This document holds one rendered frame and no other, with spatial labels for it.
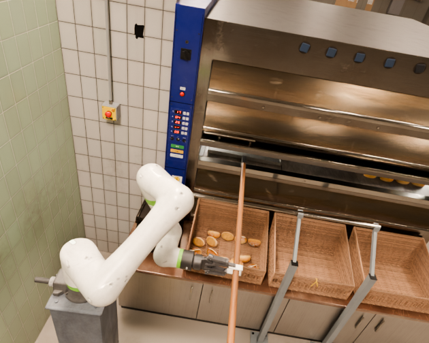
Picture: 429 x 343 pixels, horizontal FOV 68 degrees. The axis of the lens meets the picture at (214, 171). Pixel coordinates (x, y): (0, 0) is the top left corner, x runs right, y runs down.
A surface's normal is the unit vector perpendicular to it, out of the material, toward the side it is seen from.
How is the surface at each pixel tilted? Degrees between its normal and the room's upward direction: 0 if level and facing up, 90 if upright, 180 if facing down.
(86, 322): 90
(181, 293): 90
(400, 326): 90
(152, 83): 90
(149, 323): 0
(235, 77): 70
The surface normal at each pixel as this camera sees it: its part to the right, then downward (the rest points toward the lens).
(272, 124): -0.04, 0.25
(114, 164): -0.10, 0.57
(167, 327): 0.15, -0.80
